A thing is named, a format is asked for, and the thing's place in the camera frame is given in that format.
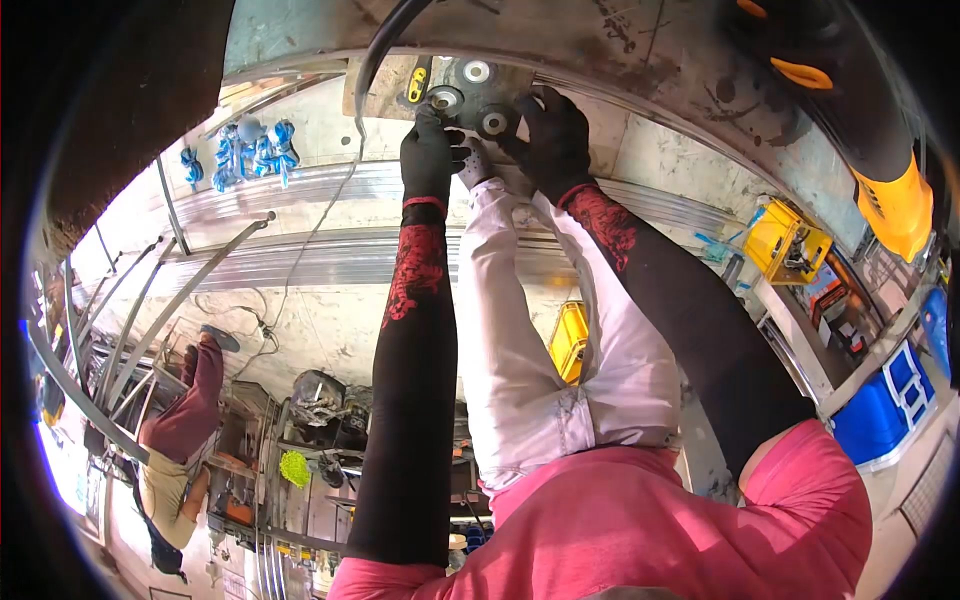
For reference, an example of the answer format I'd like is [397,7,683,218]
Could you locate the metal shelf with tools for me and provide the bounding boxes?
[753,247,946,421]

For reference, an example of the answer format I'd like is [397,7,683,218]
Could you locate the blue plastic crate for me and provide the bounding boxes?
[829,339,939,468]

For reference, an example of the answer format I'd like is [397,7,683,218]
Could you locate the thick black cable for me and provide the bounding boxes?
[354,0,436,125]

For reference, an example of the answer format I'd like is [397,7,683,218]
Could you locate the person's right fingers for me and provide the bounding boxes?
[516,84,588,125]

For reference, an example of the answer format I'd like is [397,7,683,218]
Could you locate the stack of aluminium profiles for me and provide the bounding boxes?
[161,159,740,295]

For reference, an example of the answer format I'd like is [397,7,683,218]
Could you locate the rack of metal bars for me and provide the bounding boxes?
[30,211,277,466]

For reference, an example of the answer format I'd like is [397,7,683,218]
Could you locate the cluttered metal work shelf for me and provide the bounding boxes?
[204,369,496,600]

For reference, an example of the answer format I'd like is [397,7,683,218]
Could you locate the yellow black power tool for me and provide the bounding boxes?
[716,0,936,264]

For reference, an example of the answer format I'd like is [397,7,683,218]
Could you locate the yellow tool box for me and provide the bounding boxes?
[742,198,834,286]

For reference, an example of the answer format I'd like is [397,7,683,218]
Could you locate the yellow plastic crate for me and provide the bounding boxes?
[546,300,591,387]

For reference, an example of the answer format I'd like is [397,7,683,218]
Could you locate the thin grey cable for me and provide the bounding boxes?
[193,120,369,376]

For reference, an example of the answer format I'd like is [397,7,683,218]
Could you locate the person's right hand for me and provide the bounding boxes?
[496,84,598,204]

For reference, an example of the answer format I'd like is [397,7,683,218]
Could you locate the person's left hand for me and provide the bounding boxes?
[399,105,473,203]

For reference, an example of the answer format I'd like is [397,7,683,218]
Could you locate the person's right thumb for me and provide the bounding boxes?
[496,132,535,168]

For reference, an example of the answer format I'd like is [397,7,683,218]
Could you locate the person's left fingers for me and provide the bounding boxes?
[411,105,467,145]

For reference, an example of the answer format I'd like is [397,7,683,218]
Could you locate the bundle of blue ropes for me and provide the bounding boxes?
[179,114,302,194]

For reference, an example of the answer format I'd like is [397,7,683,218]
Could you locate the person's legs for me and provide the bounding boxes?
[454,136,684,496]

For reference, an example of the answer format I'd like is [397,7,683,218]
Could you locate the person's body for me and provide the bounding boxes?
[327,300,875,600]

